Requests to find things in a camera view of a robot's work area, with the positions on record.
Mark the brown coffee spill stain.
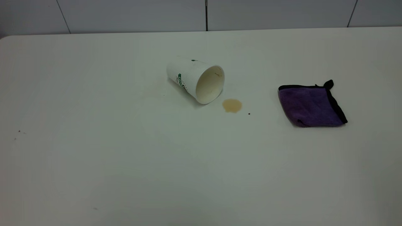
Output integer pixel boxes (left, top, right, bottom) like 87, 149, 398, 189
222, 99, 243, 113

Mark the white paper coffee cup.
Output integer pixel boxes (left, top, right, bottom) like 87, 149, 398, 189
166, 57, 225, 105

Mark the purple microfiber cloth black trim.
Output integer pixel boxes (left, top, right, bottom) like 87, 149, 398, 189
278, 79, 348, 128

